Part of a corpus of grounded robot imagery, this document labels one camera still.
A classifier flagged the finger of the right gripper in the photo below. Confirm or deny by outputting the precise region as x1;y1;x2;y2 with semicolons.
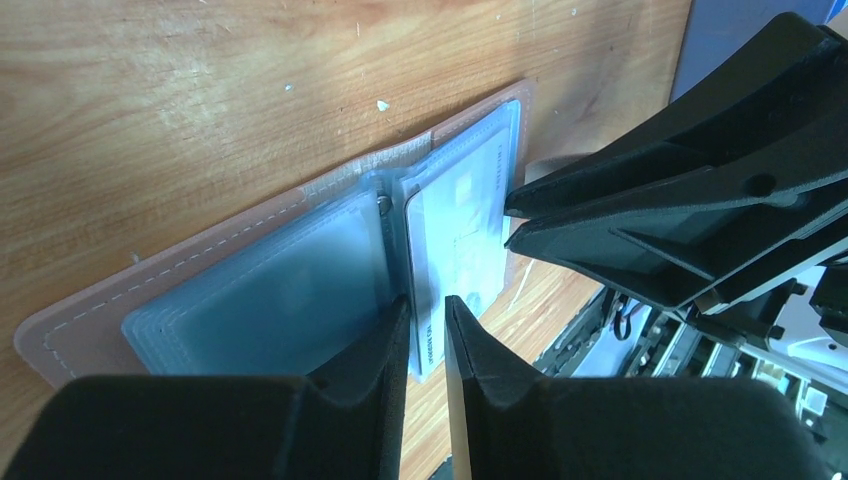
507;180;847;311
505;12;847;219

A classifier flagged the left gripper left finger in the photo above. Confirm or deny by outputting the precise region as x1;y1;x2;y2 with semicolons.
4;296;411;479

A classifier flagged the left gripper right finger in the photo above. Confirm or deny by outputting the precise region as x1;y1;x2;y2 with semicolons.
445;296;829;479

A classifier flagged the white printed credit card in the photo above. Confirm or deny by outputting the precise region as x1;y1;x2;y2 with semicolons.
406;128;514;382

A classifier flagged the blue plastic box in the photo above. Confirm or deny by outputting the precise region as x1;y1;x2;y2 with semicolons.
669;0;847;101

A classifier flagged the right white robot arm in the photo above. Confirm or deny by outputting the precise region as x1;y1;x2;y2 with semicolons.
505;12;847;390

